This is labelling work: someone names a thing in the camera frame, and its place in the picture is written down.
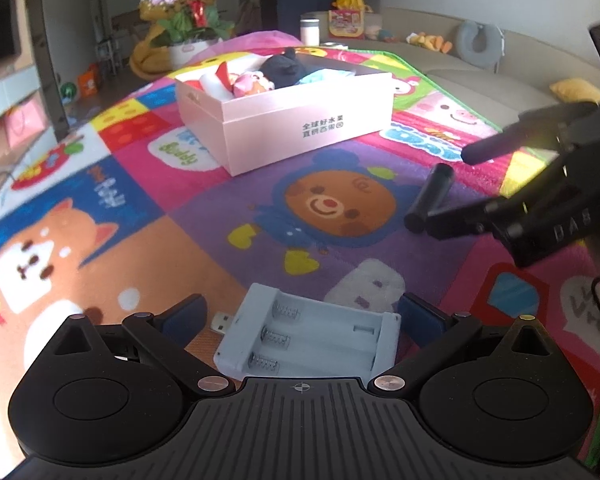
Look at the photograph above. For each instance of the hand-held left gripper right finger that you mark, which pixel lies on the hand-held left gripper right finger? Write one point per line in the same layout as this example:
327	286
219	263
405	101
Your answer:
420	317

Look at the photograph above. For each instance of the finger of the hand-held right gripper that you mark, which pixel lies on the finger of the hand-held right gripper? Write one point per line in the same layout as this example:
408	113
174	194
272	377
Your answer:
455	222
510	139

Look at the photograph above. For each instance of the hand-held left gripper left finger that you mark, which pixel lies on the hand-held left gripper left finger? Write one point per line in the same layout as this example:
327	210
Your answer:
182	317

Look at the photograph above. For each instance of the black cylinder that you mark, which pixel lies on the black cylinder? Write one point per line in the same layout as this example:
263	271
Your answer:
430	197

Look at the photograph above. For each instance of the light blue battery holder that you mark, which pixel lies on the light blue battery holder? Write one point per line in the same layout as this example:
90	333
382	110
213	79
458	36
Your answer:
305	335

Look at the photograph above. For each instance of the pink cardboard box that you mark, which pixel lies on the pink cardboard box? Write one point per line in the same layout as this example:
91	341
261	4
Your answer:
290	125

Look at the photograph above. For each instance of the white and blue cloth toy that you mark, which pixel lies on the white and blue cloth toy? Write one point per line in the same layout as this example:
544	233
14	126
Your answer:
320	76

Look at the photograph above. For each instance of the pink pig toy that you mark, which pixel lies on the pink pig toy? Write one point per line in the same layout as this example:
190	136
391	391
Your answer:
252	85

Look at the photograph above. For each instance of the beige sofa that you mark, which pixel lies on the beige sofa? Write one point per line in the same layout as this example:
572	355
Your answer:
525	67

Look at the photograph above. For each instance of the yellow throw cushion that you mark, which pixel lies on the yellow throw cushion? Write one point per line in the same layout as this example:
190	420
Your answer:
577	91

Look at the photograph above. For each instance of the colourful printed play mat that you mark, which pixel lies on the colourful printed play mat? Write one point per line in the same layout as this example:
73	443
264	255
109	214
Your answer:
205	220

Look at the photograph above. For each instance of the grey neck pillow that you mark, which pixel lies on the grey neck pillow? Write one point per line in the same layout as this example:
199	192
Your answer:
467	40

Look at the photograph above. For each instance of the orange plush toys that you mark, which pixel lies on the orange plush toys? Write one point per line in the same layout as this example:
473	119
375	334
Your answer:
430	41

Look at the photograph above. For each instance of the printed gift bag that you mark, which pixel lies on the printed gift bag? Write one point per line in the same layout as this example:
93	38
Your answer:
347	24

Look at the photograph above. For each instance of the white jar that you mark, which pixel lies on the white jar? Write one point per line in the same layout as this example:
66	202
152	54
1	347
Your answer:
310	32

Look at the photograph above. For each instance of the black plush toy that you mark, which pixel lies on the black plush toy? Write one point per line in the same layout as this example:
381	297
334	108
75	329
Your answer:
282	67

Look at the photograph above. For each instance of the pink paper bag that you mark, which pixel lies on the pink paper bag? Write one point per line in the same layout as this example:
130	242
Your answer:
26	122

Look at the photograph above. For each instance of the dark cabinet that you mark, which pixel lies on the dark cabinet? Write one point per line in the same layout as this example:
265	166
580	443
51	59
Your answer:
300	0

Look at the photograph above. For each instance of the green ball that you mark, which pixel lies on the green ball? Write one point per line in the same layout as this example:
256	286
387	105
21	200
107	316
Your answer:
68	92

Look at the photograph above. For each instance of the orange box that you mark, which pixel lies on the orange box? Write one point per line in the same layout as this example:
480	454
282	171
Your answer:
88	81

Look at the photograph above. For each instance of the metal rack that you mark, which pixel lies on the metal rack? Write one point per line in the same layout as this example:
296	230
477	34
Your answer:
107	35

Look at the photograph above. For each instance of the purple potted flowers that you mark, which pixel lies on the purple potted flowers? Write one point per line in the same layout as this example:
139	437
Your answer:
190	5

